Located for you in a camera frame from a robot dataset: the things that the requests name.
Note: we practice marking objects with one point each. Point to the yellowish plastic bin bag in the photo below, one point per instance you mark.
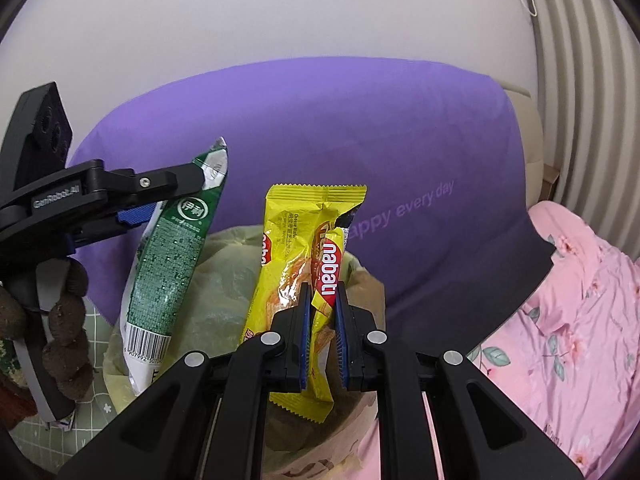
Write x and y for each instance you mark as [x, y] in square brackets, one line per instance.
[220, 300]

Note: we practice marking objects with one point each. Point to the pink floral blanket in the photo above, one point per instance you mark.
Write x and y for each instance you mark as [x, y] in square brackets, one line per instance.
[575, 310]

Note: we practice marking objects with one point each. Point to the person's left hand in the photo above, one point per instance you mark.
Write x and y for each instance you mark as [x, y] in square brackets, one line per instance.
[62, 320]

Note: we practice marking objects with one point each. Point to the cardboard box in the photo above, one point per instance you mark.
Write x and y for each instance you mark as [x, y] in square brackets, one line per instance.
[551, 182]

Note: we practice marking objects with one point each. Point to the person's left forearm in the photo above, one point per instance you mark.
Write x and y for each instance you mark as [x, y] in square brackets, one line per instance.
[7, 362]

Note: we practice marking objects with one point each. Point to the green white snack packet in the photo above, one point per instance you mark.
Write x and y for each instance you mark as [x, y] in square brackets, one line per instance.
[170, 260]

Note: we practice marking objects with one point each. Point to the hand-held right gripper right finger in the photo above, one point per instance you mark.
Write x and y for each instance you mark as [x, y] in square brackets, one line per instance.
[343, 340]

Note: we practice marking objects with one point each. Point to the small yellow wafer packet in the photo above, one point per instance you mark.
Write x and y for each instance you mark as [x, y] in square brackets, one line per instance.
[330, 275]

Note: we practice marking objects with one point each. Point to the beige ribbed curtain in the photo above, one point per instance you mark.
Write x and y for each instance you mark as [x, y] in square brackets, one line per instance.
[590, 110]

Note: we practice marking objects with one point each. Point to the large yellow wafer packet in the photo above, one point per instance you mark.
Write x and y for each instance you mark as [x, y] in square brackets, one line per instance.
[285, 240]

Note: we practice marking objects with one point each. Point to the beige headboard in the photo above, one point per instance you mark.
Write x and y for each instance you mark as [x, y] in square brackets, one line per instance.
[527, 125]

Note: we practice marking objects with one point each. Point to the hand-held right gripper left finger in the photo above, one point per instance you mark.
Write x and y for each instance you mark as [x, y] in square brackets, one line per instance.
[303, 340]

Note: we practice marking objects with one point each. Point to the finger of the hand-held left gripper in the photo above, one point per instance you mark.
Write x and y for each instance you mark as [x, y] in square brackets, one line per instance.
[132, 216]
[160, 180]

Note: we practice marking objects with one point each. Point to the purple pillow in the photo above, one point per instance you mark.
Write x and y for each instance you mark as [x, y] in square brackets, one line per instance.
[350, 125]

